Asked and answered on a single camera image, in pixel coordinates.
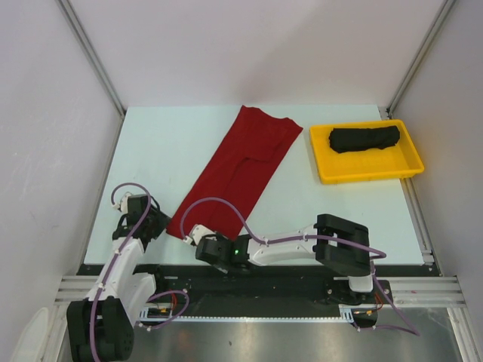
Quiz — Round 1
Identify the red t shirt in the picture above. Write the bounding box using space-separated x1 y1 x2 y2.
167 106 303 239

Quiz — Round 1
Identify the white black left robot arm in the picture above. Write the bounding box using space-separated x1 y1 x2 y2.
66 192 171 361

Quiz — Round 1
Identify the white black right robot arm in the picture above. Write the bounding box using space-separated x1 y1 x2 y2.
188 214 386 302

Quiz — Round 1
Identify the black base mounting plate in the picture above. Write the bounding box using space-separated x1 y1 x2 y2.
135 264 392 305

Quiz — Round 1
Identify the rolled black t shirt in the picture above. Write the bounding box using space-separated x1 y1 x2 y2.
328 126 401 153

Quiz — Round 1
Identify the yellow plastic tray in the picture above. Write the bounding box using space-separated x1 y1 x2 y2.
309 119 425 184

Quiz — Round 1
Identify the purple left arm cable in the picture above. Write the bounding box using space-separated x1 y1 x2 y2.
90 181 189 362

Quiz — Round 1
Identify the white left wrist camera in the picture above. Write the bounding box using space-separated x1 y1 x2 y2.
112 192 132 214

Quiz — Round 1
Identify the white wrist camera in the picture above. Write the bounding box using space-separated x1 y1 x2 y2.
183 224 214 247
112 192 132 214

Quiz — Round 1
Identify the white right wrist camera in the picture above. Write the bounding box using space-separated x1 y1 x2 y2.
183 224 214 247

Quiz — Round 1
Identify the white slotted cable duct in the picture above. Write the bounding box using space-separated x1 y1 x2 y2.
137 305 377 329

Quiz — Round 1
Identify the aluminium frame rail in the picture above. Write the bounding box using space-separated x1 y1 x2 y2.
54 275 466 308

